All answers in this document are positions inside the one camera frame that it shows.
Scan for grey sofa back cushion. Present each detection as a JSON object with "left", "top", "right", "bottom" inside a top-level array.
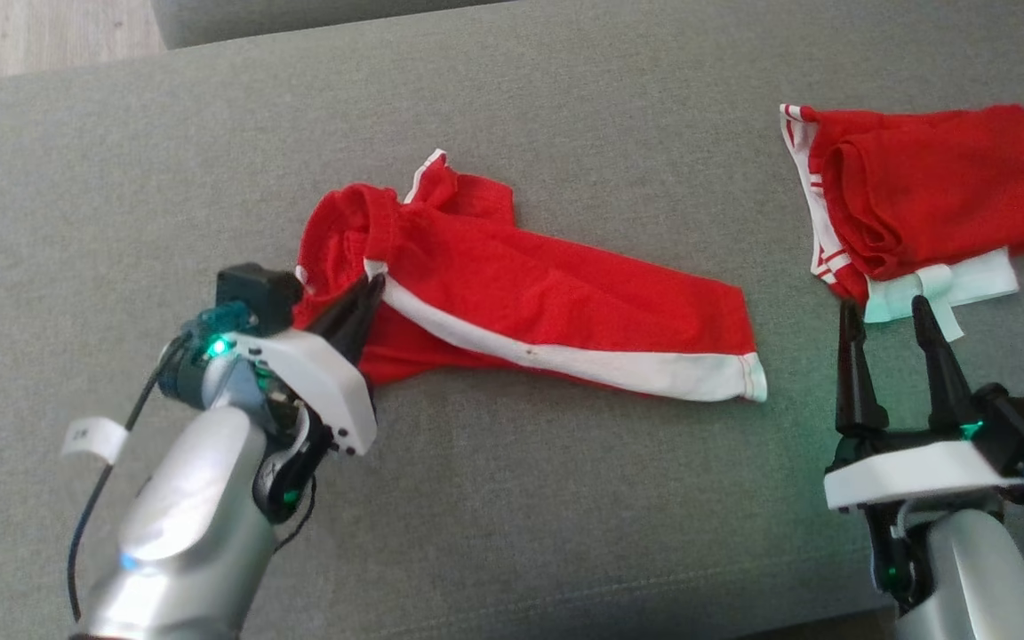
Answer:
[{"left": 150, "top": 0, "right": 513, "bottom": 51}]

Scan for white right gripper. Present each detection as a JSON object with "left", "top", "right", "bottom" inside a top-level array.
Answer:
[{"left": 823, "top": 295, "right": 1024, "bottom": 614}]

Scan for white left cable label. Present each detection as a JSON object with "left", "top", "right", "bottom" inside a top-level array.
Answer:
[{"left": 60, "top": 416, "right": 129, "bottom": 466}]

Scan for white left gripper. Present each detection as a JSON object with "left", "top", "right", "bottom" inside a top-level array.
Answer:
[{"left": 228, "top": 274, "right": 387, "bottom": 525}]

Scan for teal left cable connector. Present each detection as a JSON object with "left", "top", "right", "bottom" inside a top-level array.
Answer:
[{"left": 195, "top": 302, "right": 255, "bottom": 334}]

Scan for red shorts white stripe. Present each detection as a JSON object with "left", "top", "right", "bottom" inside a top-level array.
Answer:
[{"left": 292, "top": 148, "right": 769, "bottom": 405}]

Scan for red jersey white sleeves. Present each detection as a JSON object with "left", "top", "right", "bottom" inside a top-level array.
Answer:
[{"left": 779, "top": 102, "right": 1024, "bottom": 343}]

